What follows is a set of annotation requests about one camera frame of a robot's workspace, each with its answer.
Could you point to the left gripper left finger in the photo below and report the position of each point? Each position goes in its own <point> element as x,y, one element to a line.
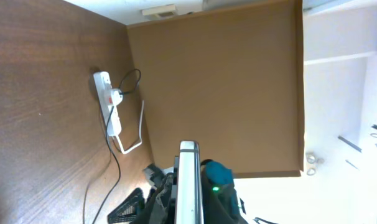
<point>158,209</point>

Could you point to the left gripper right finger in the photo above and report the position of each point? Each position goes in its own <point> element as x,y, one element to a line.
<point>220,200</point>

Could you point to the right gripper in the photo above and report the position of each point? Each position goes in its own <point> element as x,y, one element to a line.
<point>133,204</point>

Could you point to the white USB charger plug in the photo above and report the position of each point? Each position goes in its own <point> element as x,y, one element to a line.
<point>113,97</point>

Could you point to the brown partition board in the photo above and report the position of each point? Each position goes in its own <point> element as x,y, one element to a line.
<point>232,80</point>

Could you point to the white power strip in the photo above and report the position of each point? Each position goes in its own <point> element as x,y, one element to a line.
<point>110,113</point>

